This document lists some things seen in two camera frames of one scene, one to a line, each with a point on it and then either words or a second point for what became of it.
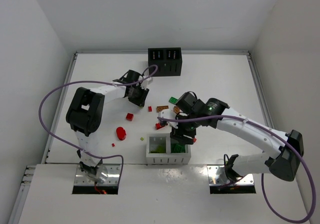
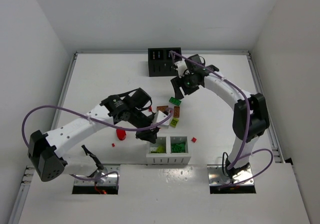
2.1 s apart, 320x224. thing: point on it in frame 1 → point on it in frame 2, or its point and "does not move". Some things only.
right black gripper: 181,136 → 180,84
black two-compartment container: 168,61 does not move
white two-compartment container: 162,149 does not move
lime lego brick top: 161,149 does not move
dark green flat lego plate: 173,99 does not move
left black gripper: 138,97 → 145,130
